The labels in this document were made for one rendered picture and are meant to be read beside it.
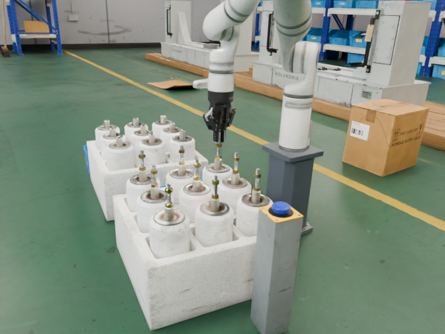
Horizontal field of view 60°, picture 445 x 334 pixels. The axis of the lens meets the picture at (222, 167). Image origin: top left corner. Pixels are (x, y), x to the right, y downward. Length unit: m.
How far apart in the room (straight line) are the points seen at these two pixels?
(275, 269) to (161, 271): 0.25
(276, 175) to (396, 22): 1.80
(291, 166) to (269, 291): 0.47
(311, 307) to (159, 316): 0.39
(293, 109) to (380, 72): 1.76
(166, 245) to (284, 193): 0.50
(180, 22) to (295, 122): 4.38
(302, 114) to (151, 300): 0.68
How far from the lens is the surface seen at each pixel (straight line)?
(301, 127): 1.23
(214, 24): 1.07
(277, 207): 0.82
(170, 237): 0.90
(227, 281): 1.01
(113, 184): 1.39
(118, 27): 7.55
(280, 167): 1.25
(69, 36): 7.33
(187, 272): 0.94
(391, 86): 2.91
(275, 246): 0.83
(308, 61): 1.18
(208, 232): 0.95
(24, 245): 1.40
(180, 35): 5.48
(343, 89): 3.04
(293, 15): 0.97
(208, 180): 1.18
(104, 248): 1.30
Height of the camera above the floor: 0.71
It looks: 22 degrees down
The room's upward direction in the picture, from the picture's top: 2 degrees clockwise
